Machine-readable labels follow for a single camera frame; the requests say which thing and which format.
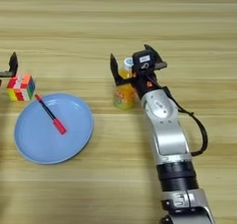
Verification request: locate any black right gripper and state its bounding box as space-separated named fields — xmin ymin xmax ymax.
xmin=109 ymin=44 xmax=168 ymax=100

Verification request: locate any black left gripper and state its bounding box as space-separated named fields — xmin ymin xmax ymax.
xmin=0 ymin=51 xmax=19 ymax=79

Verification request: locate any orange juice bottle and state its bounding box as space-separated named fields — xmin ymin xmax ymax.
xmin=112 ymin=56 xmax=137 ymax=111

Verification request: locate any red and black pen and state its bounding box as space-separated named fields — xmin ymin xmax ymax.
xmin=33 ymin=93 xmax=68 ymax=136

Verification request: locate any blue round plate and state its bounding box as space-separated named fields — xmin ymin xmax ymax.
xmin=12 ymin=92 xmax=94 ymax=166

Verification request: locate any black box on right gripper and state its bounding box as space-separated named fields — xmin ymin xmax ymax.
xmin=131 ymin=49 xmax=157 ymax=74

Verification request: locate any multicolour Rubik's cube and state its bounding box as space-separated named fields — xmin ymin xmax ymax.
xmin=6 ymin=72 xmax=37 ymax=103

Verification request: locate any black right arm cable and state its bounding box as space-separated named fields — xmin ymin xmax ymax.
xmin=162 ymin=84 xmax=209 ymax=157

